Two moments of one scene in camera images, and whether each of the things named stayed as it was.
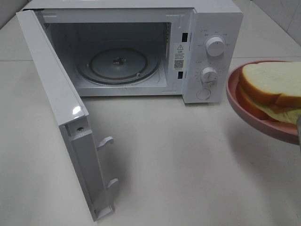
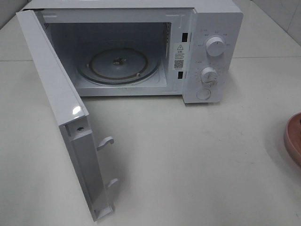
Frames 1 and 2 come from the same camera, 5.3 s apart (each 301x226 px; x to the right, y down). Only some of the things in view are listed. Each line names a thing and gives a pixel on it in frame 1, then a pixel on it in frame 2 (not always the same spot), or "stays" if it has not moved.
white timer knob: x=209 y=76 stays
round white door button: x=203 y=94 stays
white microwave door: x=84 y=153 stays
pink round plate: x=283 y=132 to x=293 y=134
